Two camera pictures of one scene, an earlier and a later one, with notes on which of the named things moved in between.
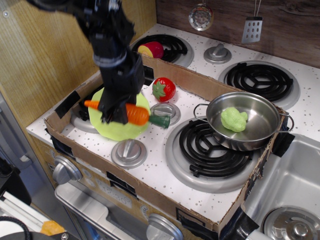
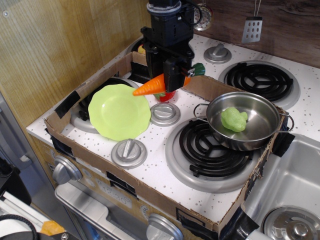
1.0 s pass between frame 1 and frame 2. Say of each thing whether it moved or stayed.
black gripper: moved
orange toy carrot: moved
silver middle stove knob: stayed
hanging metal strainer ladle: stayed
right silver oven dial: stayed
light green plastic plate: stayed
